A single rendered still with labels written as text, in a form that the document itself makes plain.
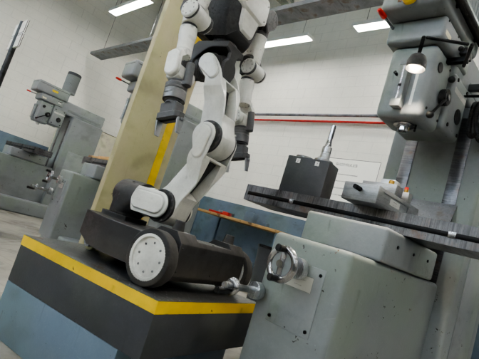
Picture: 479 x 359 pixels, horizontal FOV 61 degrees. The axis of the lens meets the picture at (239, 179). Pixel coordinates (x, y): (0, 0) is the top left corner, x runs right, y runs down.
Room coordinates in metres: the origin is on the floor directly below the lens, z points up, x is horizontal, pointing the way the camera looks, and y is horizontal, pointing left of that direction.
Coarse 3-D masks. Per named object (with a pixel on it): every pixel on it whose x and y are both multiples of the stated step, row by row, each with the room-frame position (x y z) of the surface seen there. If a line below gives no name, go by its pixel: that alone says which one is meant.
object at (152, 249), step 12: (132, 240) 1.46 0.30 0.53; (144, 240) 1.45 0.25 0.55; (156, 240) 1.42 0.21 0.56; (168, 240) 1.38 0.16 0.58; (132, 252) 1.45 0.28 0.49; (144, 252) 1.44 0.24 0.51; (156, 252) 1.41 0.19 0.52; (168, 252) 1.37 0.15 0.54; (132, 264) 1.44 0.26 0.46; (144, 264) 1.43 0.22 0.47; (156, 264) 1.40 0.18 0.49; (168, 264) 1.36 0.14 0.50; (132, 276) 1.43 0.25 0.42; (144, 276) 1.42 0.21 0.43; (156, 276) 1.37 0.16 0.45; (168, 276) 1.39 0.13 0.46
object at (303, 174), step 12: (300, 156) 1.94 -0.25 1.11; (288, 168) 1.95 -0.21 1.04; (300, 168) 1.91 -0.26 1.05; (312, 168) 1.87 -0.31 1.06; (324, 168) 1.84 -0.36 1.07; (336, 168) 1.91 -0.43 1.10; (288, 180) 1.93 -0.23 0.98; (300, 180) 1.90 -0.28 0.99; (312, 180) 1.86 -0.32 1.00; (324, 180) 1.83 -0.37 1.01; (300, 192) 1.89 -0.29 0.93; (312, 192) 1.85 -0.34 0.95; (324, 192) 1.86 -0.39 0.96
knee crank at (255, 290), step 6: (222, 282) 1.34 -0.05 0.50; (228, 282) 1.34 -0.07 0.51; (234, 282) 1.35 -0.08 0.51; (252, 282) 1.44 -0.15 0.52; (258, 282) 1.44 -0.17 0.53; (216, 288) 1.31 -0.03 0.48; (222, 288) 1.32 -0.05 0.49; (228, 288) 1.34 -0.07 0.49; (234, 288) 1.34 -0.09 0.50; (240, 288) 1.37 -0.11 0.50; (246, 288) 1.39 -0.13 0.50; (252, 288) 1.42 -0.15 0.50; (258, 288) 1.42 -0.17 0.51; (264, 288) 1.43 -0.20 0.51; (228, 294) 1.36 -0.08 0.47; (234, 294) 1.35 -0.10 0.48; (252, 294) 1.43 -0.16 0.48; (258, 294) 1.42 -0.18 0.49
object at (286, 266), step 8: (280, 248) 1.25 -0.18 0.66; (288, 248) 1.27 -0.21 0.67; (272, 256) 1.31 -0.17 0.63; (280, 256) 1.29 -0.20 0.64; (288, 256) 1.27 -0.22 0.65; (296, 256) 1.25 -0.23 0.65; (272, 264) 1.31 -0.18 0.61; (280, 264) 1.27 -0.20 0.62; (288, 264) 1.26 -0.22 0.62; (296, 264) 1.24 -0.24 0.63; (304, 264) 1.32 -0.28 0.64; (272, 272) 1.29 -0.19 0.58; (280, 272) 1.28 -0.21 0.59; (288, 272) 1.25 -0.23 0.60; (296, 272) 1.24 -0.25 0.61; (304, 272) 1.31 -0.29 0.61; (272, 280) 1.26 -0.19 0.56; (280, 280) 1.26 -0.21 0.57; (288, 280) 1.25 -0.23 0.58
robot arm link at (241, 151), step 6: (240, 132) 1.89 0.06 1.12; (240, 138) 1.89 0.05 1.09; (246, 138) 1.90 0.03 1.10; (240, 144) 1.89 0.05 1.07; (246, 144) 1.93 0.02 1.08; (240, 150) 1.89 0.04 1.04; (246, 150) 1.90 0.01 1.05; (234, 156) 1.90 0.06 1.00; (240, 156) 1.88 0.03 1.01; (246, 156) 1.88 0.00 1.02
